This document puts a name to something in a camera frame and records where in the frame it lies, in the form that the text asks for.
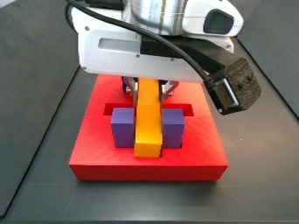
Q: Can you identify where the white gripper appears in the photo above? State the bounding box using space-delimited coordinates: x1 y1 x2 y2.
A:
70 9 234 106

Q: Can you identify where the long yellow block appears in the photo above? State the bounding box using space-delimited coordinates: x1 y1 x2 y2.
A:
134 78 162 158

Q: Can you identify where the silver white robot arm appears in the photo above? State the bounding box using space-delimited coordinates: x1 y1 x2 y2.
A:
65 0 244 115

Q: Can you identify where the red slotted board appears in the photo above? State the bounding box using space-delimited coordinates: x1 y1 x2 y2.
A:
69 74 228 181

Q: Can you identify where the blue U-shaped block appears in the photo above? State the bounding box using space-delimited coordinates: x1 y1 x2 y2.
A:
121 76 136 93

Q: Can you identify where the purple U-shaped block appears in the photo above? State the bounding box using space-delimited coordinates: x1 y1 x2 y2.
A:
109 108 185 149

